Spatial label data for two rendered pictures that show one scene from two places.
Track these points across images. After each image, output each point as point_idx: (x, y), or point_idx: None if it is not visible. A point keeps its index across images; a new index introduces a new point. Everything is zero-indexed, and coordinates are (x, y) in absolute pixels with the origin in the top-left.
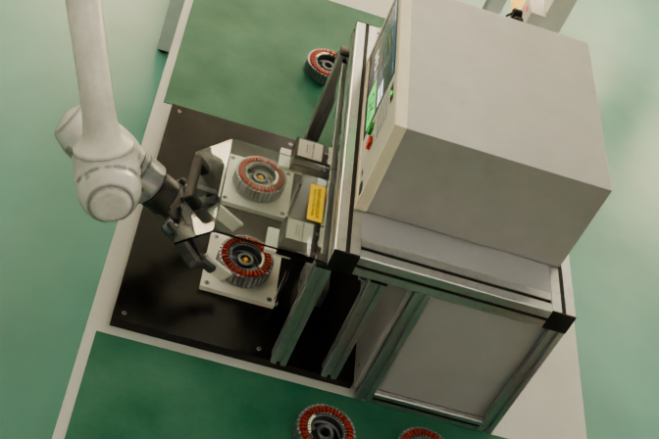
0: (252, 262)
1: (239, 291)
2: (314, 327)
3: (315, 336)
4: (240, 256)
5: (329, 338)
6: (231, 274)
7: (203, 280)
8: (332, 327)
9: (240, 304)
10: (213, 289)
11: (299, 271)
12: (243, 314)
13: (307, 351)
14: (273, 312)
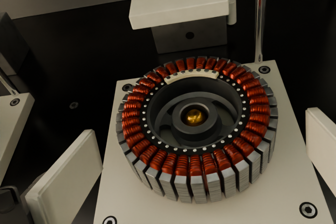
0: (198, 98)
1: (281, 123)
2: (272, 14)
3: (290, 9)
4: (190, 126)
5: None
6: (317, 108)
7: (308, 222)
8: None
9: (304, 121)
10: (320, 186)
11: (153, 56)
12: (329, 109)
13: (333, 9)
14: (280, 66)
